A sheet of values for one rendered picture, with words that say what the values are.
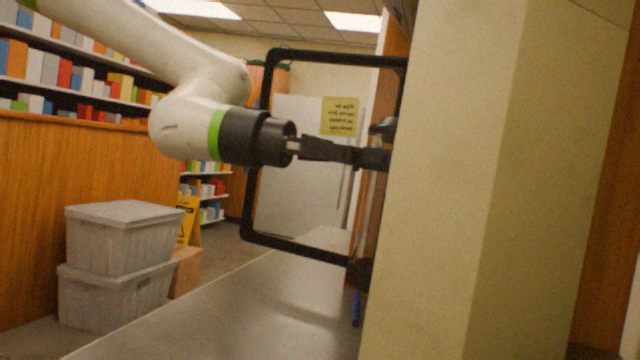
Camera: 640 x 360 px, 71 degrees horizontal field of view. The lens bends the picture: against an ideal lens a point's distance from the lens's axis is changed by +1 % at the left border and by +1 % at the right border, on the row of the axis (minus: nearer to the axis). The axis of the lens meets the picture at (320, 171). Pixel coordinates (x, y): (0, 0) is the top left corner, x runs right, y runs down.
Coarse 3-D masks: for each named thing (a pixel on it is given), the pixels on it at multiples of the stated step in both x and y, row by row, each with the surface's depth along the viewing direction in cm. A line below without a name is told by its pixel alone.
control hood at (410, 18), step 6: (402, 0) 60; (408, 0) 58; (414, 0) 57; (384, 6) 81; (408, 6) 60; (414, 6) 60; (408, 12) 63; (414, 12) 62; (408, 18) 66; (414, 18) 65; (408, 24) 69; (414, 24) 67; (402, 30) 80
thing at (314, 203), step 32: (288, 64) 89; (320, 64) 87; (288, 96) 89; (320, 96) 86; (352, 96) 84; (384, 96) 82; (320, 128) 86; (352, 128) 84; (256, 192) 91; (288, 192) 89; (320, 192) 86; (352, 192) 84; (256, 224) 91; (288, 224) 89; (320, 224) 86; (352, 224) 84
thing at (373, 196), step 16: (384, 144) 60; (368, 176) 62; (384, 176) 60; (368, 192) 62; (384, 192) 60; (368, 208) 61; (368, 224) 61; (368, 240) 61; (352, 256) 64; (368, 256) 61
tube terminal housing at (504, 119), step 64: (448, 0) 49; (512, 0) 47; (576, 0) 51; (448, 64) 49; (512, 64) 47; (576, 64) 52; (448, 128) 49; (512, 128) 48; (576, 128) 54; (448, 192) 49; (512, 192) 49; (576, 192) 55; (384, 256) 51; (448, 256) 49; (512, 256) 51; (576, 256) 57; (384, 320) 51; (448, 320) 49; (512, 320) 52
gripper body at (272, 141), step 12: (276, 120) 66; (288, 120) 67; (264, 132) 65; (276, 132) 65; (288, 132) 66; (264, 144) 65; (276, 144) 64; (264, 156) 66; (276, 156) 65; (288, 156) 68
